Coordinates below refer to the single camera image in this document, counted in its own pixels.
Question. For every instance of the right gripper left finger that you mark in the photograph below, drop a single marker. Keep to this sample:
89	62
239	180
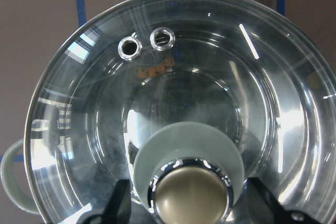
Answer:
118	207

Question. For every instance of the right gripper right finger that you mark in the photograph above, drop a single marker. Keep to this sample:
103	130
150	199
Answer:
263	207

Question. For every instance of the glass pot lid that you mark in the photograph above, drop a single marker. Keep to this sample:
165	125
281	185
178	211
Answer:
142	65

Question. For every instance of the pale green cooking pot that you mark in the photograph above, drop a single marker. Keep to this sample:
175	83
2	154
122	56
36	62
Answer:
184	173

